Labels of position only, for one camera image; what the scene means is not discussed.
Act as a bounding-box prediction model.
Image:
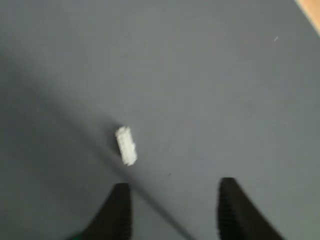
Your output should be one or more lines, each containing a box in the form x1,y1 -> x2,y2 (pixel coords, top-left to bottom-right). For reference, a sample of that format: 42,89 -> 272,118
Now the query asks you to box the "small white plastic terminal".
114,126 -> 138,167

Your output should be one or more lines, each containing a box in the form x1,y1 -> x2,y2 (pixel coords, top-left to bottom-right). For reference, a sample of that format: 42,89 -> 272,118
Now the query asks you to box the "dark grey mat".
0,0 -> 320,240

